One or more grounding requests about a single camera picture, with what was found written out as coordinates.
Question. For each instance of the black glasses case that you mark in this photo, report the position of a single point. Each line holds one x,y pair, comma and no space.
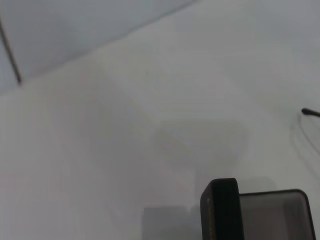
222,212

